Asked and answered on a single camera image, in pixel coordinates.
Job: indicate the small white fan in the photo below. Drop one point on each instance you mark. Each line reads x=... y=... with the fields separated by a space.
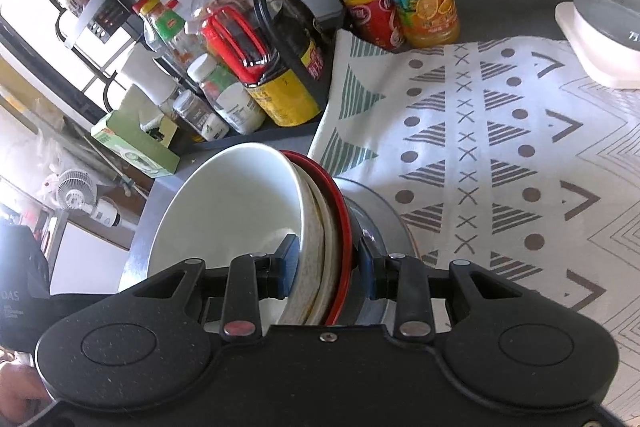
x=80 y=199

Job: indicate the white kettle base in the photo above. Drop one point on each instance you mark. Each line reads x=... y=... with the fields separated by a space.
x=595 y=52

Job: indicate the red rimmed bowl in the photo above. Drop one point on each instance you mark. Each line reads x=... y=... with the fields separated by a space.
x=342 y=227

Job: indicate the red drink can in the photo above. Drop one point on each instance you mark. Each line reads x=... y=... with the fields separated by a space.
x=375 y=19

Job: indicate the white paper cup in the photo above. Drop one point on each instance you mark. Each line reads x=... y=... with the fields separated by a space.
x=147 y=74

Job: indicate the dark spice jar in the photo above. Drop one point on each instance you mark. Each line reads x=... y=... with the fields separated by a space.
x=200 y=114

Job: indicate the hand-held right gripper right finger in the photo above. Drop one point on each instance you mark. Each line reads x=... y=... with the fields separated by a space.
x=367 y=269

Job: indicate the stainless steel bowl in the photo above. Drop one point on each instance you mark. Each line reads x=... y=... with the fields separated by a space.
x=385 y=217

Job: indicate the dark soy sauce bottle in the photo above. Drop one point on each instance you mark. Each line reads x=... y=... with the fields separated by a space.
x=287 y=72

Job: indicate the green label seasoning bottle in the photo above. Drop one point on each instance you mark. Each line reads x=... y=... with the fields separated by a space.
x=175 y=32

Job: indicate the person's left hand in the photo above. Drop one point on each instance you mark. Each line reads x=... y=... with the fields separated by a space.
x=17 y=394

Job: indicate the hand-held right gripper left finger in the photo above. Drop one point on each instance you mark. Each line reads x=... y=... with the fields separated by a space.
x=290 y=267

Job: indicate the white ceramic bowl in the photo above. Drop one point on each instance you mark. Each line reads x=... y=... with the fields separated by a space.
x=225 y=202

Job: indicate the yellow cap seasoning bottle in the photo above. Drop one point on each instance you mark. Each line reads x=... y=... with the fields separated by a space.
x=150 y=22

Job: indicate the white cap supplement jar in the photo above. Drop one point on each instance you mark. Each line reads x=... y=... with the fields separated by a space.
x=230 y=99

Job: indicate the patterned white table cloth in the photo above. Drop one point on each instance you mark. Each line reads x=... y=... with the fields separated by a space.
x=500 y=157

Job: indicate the green cardboard box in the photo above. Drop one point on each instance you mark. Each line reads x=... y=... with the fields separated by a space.
x=135 y=147

